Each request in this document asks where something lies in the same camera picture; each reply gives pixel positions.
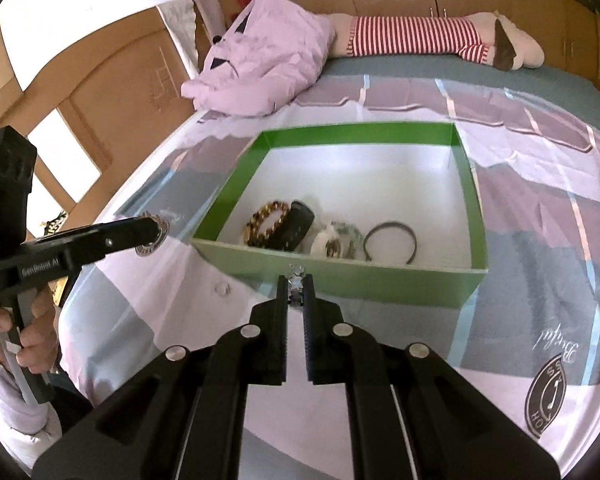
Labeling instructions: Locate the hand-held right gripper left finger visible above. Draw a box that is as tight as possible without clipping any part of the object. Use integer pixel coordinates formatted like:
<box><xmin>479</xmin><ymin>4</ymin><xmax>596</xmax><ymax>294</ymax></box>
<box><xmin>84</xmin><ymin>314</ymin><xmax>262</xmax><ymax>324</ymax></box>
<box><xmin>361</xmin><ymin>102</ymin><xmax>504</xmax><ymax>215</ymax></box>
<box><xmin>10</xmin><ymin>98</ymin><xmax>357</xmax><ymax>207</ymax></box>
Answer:
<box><xmin>32</xmin><ymin>274</ymin><xmax>290</xmax><ymax>480</ymax></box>

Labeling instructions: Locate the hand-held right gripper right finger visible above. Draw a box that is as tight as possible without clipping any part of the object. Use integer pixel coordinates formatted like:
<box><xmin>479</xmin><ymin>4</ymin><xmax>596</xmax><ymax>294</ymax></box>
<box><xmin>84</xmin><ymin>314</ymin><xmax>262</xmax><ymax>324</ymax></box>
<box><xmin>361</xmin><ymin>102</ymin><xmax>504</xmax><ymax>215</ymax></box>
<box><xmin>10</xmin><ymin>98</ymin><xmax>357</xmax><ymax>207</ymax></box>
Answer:
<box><xmin>300</xmin><ymin>274</ymin><xmax>556</xmax><ymax>480</ymax></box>

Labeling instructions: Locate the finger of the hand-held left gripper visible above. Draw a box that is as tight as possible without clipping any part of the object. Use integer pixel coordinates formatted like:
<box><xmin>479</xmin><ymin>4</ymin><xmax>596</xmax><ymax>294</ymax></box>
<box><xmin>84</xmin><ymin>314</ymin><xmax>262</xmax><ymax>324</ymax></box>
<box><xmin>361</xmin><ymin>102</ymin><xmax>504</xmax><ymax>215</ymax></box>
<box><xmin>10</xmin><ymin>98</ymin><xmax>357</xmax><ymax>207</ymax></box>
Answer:
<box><xmin>72</xmin><ymin>215</ymin><xmax>166</xmax><ymax>273</ymax></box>

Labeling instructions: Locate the small silver ornament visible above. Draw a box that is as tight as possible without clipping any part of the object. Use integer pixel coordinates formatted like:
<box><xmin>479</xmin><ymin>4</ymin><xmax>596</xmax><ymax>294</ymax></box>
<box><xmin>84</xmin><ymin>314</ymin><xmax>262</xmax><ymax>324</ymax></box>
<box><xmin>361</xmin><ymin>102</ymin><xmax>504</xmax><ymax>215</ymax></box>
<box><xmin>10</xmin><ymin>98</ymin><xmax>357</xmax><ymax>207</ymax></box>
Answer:
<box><xmin>287</xmin><ymin>262</ymin><xmax>306</xmax><ymax>306</ymax></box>

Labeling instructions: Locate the black wristband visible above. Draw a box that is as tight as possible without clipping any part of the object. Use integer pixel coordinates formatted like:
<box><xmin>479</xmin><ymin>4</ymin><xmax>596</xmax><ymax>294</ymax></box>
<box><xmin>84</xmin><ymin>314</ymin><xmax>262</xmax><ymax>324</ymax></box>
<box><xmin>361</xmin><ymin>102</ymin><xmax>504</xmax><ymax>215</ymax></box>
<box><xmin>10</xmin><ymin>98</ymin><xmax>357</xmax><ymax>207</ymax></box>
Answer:
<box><xmin>272</xmin><ymin>201</ymin><xmax>315</xmax><ymax>251</ymax></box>

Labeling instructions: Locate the gold chain bracelet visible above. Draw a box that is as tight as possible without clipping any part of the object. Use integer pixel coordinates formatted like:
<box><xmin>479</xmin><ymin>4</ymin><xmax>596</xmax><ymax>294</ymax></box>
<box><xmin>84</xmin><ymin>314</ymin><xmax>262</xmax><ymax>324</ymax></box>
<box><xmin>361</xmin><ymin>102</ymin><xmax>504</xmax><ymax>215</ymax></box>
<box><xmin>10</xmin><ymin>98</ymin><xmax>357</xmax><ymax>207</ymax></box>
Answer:
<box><xmin>242</xmin><ymin>201</ymin><xmax>292</xmax><ymax>247</ymax></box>

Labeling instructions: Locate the black bangle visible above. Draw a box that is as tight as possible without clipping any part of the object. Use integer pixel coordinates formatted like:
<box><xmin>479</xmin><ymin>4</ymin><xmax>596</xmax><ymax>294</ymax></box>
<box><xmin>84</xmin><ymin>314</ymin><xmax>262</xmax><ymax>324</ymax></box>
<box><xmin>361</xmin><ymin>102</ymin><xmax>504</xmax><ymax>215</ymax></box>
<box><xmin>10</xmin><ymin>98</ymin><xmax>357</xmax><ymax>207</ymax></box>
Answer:
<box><xmin>364</xmin><ymin>221</ymin><xmax>418</xmax><ymax>266</ymax></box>

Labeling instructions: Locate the green cardboard box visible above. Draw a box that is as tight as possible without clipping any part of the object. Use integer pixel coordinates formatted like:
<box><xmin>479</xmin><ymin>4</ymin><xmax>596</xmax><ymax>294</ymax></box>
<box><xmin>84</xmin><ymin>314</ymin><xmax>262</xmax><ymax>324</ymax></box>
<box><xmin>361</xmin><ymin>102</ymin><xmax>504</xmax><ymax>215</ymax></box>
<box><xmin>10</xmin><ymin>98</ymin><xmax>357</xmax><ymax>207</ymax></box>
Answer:
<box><xmin>191</xmin><ymin>122</ymin><xmax>490</xmax><ymax>308</ymax></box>

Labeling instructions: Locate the person's left forearm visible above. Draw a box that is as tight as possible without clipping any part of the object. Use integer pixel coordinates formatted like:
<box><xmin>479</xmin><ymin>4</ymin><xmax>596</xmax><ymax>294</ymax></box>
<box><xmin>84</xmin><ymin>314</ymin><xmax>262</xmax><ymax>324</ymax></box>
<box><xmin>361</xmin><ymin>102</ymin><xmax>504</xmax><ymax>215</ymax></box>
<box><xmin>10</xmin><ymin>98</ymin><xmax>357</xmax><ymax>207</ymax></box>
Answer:
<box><xmin>0</xmin><ymin>350</ymin><xmax>63</xmax><ymax>461</ymax></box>

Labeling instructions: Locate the person's left hand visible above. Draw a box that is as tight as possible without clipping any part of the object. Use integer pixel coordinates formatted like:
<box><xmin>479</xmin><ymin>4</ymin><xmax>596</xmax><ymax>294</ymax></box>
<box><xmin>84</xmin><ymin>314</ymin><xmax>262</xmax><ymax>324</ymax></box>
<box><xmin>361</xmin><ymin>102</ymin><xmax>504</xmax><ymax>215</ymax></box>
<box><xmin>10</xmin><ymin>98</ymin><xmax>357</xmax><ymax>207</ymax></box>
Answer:
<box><xmin>0</xmin><ymin>287</ymin><xmax>61</xmax><ymax>373</ymax></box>

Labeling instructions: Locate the wooden headboard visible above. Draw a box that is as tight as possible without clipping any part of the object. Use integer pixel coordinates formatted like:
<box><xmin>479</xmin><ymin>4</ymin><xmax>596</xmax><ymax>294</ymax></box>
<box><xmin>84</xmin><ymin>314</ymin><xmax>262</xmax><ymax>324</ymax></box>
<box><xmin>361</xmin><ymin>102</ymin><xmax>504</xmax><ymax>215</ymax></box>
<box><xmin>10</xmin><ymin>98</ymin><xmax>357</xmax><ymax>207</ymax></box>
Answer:
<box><xmin>0</xmin><ymin>2</ymin><xmax>203</xmax><ymax>246</ymax></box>

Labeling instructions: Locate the patterned bedsheet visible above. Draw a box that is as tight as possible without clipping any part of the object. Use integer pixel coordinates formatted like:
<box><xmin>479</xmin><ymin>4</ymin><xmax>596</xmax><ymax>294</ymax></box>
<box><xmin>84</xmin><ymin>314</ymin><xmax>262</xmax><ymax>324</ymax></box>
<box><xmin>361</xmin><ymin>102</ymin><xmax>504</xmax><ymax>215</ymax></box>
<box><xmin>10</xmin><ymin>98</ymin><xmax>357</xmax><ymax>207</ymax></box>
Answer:
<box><xmin>60</xmin><ymin>55</ymin><xmax>600</xmax><ymax>480</ymax></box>

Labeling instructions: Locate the white lace towel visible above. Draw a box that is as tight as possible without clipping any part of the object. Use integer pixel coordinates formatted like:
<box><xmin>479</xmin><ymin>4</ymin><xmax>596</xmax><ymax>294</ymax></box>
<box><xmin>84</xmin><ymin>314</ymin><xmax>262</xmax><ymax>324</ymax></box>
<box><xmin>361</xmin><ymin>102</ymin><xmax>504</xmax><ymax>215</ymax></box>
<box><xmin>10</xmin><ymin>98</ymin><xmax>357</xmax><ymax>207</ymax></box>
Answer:
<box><xmin>157</xmin><ymin>0</ymin><xmax>199</xmax><ymax>68</ymax></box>

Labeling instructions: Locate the pink quilt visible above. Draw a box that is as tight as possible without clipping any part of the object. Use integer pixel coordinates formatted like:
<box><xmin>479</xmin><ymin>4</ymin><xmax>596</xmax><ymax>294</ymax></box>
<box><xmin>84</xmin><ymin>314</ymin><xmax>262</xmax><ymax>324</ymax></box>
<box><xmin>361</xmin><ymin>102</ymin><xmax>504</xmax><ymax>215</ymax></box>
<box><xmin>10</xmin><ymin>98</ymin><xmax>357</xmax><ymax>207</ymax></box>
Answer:
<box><xmin>181</xmin><ymin>0</ymin><xmax>337</xmax><ymax>117</ymax></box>

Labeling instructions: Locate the grey towel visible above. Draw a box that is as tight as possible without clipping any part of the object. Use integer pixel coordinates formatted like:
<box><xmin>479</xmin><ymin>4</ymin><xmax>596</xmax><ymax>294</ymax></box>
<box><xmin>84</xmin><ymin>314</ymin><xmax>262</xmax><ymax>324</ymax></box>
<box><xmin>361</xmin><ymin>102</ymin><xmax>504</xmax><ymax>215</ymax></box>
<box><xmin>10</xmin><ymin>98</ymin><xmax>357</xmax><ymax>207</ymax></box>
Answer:
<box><xmin>190</xmin><ymin>0</ymin><xmax>228</xmax><ymax>43</ymax></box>

